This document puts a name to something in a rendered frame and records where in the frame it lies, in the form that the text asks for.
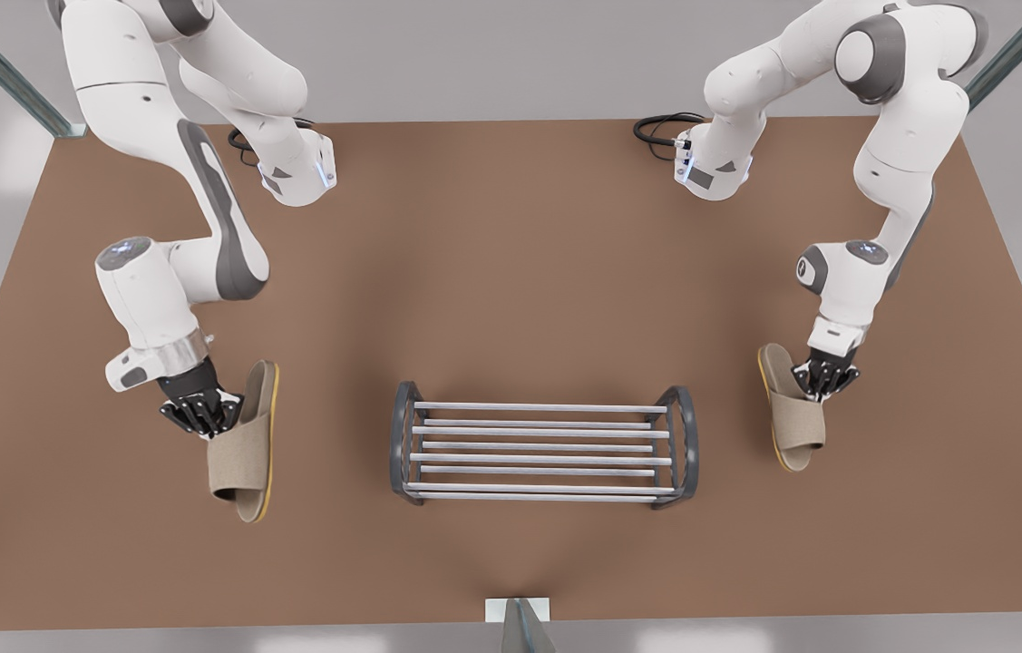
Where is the grey metal shoe rack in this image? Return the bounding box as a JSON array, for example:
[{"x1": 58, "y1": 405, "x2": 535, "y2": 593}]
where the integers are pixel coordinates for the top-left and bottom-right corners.
[{"x1": 389, "y1": 380, "x2": 701, "y2": 511}]

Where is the black cable loop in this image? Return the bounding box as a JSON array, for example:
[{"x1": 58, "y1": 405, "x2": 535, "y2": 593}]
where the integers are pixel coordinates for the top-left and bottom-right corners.
[
  {"x1": 632, "y1": 112, "x2": 708, "y2": 165},
  {"x1": 227, "y1": 117, "x2": 317, "y2": 170}
]

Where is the beige slipper yellow sole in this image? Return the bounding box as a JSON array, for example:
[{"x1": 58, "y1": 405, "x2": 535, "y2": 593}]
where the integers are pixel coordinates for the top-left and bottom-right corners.
[
  {"x1": 756, "y1": 342, "x2": 828, "y2": 474},
  {"x1": 206, "y1": 359, "x2": 281, "y2": 524}
]

